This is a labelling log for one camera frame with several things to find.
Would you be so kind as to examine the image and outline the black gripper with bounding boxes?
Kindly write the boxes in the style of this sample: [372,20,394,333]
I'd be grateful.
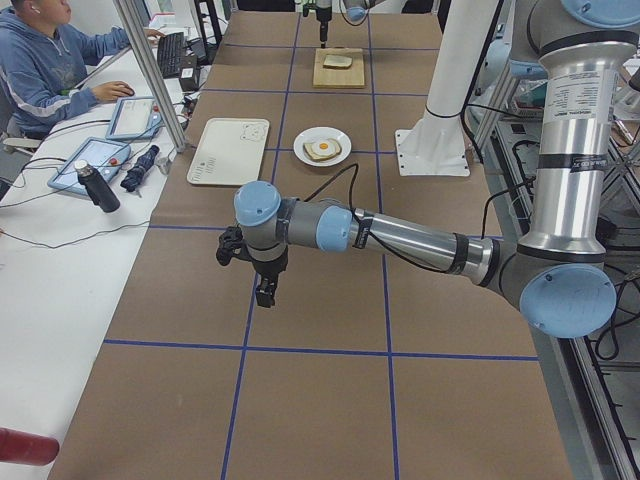
[249,245,288,308]
[315,0,332,48]

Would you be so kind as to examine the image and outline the white round plate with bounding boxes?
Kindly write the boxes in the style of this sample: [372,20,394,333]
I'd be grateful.
[293,127,352,167]

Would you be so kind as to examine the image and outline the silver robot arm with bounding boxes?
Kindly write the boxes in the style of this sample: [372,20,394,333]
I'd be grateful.
[217,1,639,338]
[304,0,379,49]

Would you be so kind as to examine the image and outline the bread slice with egg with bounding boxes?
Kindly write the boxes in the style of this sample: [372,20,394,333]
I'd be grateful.
[303,138,342,162]

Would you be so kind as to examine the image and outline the person's hand on mouse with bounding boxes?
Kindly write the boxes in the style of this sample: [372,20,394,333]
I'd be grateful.
[92,81,134,103]

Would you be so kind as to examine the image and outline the bamboo cutting board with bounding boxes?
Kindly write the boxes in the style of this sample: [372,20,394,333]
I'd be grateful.
[312,48,365,89]

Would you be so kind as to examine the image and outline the cream bear tray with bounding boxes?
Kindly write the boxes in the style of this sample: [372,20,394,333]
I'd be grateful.
[186,118,270,186]

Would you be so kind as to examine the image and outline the black keyboard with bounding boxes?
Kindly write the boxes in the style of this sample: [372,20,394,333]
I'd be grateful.
[156,32,185,78]

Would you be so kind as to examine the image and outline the folded dark blue umbrella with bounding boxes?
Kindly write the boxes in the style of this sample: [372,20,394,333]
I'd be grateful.
[120,145,160,193]

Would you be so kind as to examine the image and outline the black water bottle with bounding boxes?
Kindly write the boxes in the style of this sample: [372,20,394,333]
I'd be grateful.
[73,160,120,213]

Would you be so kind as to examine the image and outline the black computer mouse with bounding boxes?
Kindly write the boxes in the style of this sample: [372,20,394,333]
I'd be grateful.
[114,84,135,97]

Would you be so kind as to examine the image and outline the near teach pendant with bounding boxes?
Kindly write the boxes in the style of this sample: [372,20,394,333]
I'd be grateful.
[47,137,133,202]

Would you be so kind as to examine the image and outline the teach pendant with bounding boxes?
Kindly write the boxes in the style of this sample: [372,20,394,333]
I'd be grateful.
[47,137,133,202]
[105,96,162,141]

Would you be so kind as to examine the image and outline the far teach pendant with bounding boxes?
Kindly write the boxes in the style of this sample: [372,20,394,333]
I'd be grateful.
[105,96,162,141]

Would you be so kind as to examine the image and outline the person in blue hoodie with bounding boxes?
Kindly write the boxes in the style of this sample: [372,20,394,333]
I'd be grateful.
[0,0,166,141]

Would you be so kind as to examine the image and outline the red bottle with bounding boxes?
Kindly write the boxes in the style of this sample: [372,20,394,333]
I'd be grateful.
[0,427,60,466]

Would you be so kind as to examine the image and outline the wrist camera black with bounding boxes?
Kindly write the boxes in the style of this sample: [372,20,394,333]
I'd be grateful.
[216,226,250,266]

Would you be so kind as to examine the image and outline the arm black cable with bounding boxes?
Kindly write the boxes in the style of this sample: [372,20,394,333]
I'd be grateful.
[299,162,539,274]

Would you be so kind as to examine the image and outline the white pedestal column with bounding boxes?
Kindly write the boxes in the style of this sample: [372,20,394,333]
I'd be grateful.
[395,0,502,177]

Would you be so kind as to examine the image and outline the aluminium frame post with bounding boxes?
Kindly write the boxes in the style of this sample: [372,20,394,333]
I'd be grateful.
[113,0,187,153]

